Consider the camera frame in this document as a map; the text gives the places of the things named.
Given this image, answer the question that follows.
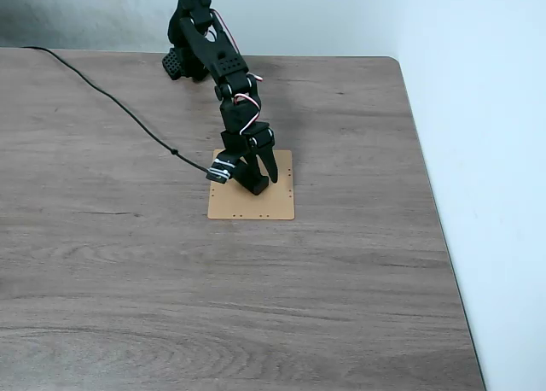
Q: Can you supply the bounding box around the black camera cable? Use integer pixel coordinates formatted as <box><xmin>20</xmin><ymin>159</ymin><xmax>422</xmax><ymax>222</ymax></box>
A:
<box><xmin>20</xmin><ymin>45</ymin><xmax>212</xmax><ymax>174</ymax></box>

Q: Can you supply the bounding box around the tan board with holes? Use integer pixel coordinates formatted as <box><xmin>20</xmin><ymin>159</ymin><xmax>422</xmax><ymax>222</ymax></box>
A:
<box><xmin>206</xmin><ymin>149</ymin><xmax>296</xmax><ymax>221</ymax></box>

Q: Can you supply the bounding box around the small camera on black bracket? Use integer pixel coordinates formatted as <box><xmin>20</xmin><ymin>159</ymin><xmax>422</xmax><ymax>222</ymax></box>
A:
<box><xmin>205</xmin><ymin>147</ymin><xmax>243</xmax><ymax>184</ymax></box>

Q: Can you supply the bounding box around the black rectangular block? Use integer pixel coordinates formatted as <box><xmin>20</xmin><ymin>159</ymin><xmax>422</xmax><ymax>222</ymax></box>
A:
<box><xmin>232</xmin><ymin>160</ymin><xmax>270</xmax><ymax>196</ymax></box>

